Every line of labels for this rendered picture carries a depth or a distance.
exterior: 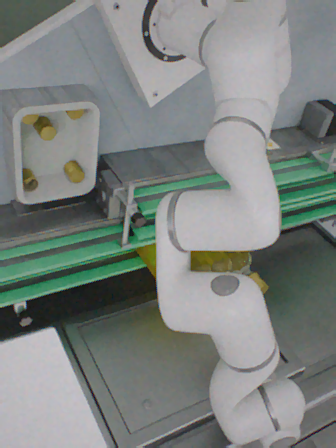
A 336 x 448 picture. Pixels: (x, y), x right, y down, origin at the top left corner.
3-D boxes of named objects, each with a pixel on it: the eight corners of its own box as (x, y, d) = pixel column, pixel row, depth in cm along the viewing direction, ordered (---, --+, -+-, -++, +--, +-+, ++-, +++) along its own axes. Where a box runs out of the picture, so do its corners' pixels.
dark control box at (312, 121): (298, 124, 144) (317, 138, 139) (307, 100, 139) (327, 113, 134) (317, 122, 148) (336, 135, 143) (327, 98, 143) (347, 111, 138)
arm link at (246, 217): (183, 122, 67) (151, 196, 58) (279, 110, 60) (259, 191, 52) (212, 190, 76) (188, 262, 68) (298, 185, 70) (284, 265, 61)
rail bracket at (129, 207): (105, 227, 111) (128, 262, 103) (111, 166, 100) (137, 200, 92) (117, 224, 112) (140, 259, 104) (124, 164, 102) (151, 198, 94)
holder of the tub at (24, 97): (8, 201, 110) (18, 222, 105) (1, 89, 92) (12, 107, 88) (79, 189, 118) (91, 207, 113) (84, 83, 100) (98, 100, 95)
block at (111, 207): (94, 203, 114) (105, 221, 110) (96, 170, 108) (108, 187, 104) (107, 200, 116) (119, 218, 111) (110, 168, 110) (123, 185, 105)
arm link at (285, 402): (253, 429, 73) (310, 406, 73) (229, 369, 81) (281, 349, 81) (266, 460, 84) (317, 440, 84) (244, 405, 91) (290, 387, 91)
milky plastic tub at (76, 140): (7, 184, 106) (18, 207, 100) (0, 89, 92) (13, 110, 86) (80, 172, 114) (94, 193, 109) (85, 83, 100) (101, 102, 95)
